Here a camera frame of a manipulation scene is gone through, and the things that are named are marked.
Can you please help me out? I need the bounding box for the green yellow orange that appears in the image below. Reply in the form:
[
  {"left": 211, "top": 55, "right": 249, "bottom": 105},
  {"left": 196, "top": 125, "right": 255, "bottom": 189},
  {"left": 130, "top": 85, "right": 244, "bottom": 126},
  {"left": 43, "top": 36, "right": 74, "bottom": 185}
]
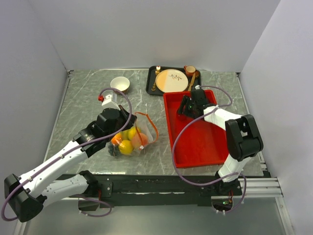
[{"left": 128, "top": 126, "right": 141, "bottom": 141}]

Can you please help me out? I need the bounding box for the white brown bowl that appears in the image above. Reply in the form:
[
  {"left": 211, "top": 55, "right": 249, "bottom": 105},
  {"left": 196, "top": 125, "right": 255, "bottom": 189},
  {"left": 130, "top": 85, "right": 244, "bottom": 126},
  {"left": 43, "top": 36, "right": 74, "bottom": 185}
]
[{"left": 110, "top": 76, "right": 130, "bottom": 94}]

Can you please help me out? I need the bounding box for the dark grape bunch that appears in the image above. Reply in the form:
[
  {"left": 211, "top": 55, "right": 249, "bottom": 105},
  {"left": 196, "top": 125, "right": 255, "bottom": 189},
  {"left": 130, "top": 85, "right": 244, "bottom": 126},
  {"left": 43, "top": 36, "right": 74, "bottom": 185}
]
[{"left": 108, "top": 144, "right": 120, "bottom": 157}]

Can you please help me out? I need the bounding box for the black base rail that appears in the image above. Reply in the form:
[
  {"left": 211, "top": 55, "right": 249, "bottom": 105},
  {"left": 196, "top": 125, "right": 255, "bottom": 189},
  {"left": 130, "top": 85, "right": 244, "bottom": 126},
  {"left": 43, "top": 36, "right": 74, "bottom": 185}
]
[{"left": 66, "top": 172, "right": 243, "bottom": 212}]

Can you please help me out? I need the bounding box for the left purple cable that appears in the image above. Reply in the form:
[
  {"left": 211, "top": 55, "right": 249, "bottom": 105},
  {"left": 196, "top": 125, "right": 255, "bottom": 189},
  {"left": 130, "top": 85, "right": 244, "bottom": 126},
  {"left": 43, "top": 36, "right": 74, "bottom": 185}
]
[{"left": 1, "top": 87, "right": 133, "bottom": 221}]

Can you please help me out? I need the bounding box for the green orange mango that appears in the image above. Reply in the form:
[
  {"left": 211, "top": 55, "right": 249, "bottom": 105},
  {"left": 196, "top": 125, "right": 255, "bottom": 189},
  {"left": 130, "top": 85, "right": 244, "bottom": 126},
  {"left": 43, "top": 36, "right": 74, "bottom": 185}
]
[{"left": 111, "top": 132, "right": 123, "bottom": 146}]

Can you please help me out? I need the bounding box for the clear zip top bag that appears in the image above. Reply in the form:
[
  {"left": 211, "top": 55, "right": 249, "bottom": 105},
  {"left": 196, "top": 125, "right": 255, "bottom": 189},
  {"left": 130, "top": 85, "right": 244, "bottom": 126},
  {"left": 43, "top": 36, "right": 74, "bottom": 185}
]
[{"left": 108, "top": 112, "right": 159, "bottom": 157}]

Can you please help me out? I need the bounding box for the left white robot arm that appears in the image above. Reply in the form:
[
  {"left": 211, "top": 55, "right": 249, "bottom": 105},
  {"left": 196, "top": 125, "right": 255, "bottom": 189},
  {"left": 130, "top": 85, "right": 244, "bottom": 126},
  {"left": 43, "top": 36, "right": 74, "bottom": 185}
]
[{"left": 1, "top": 106, "right": 136, "bottom": 222}]

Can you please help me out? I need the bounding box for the orange white plate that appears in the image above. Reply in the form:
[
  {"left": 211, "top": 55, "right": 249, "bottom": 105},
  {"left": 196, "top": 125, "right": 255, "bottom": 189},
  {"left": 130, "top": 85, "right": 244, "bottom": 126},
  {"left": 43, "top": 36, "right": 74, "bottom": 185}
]
[{"left": 156, "top": 69, "right": 188, "bottom": 93}]

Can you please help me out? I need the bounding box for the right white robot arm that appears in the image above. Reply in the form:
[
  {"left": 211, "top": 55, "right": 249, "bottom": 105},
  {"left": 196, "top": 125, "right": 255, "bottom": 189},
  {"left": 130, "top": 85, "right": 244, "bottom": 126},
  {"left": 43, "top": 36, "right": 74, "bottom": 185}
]
[{"left": 172, "top": 87, "right": 264, "bottom": 195}]

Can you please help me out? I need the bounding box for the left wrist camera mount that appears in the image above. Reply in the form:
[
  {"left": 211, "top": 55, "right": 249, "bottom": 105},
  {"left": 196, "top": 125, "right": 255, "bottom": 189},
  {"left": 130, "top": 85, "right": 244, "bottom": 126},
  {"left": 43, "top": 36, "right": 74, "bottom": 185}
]
[{"left": 98, "top": 93, "right": 118, "bottom": 109}]

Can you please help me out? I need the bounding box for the small brown cup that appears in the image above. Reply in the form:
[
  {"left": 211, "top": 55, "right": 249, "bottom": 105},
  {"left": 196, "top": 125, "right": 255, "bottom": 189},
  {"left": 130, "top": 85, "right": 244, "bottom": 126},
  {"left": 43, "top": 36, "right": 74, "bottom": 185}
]
[{"left": 184, "top": 65, "right": 196, "bottom": 77}]

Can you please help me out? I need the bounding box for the gold fork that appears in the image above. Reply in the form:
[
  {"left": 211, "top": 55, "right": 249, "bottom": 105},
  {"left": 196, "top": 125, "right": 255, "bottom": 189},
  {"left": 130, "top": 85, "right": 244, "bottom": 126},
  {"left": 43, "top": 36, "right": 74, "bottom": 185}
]
[{"left": 151, "top": 66, "right": 161, "bottom": 92}]

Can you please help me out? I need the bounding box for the yellow pear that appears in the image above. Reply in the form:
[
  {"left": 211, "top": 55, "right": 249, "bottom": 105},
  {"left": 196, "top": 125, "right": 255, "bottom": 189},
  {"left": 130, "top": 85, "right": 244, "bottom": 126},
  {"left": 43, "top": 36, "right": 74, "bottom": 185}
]
[{"left": 118, "top": 140, "right": 134, "bottom": 155}]

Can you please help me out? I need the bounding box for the red plastic bin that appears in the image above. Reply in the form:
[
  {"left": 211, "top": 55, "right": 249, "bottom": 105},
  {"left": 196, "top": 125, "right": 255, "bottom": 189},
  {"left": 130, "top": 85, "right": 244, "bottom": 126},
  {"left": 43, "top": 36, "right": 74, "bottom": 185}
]
[{"left": 163, "top": 92, "right": 228, "bottom": 168}]

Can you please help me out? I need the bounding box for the peach fruit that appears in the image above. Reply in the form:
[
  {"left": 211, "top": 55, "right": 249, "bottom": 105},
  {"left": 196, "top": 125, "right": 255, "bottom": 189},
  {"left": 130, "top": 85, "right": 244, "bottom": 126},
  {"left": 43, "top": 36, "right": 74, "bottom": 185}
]
[{"left": 131, "top": 133, "right": 149, "bottom": 149}]

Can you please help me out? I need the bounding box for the gold spoon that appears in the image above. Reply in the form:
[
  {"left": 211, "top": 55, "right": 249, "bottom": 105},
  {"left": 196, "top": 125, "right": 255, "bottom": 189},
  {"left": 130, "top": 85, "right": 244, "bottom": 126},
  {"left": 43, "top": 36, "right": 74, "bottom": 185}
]
[{"left": 191, "top": 70, "right": 200, "bottom": 83}]

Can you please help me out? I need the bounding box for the black serving tray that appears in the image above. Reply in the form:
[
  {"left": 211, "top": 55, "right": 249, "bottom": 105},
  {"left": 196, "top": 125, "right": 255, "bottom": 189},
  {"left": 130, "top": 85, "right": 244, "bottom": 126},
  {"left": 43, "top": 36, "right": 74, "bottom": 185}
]
[{"left": 146, "top": 66, "right": 201, "bottom": 96}]

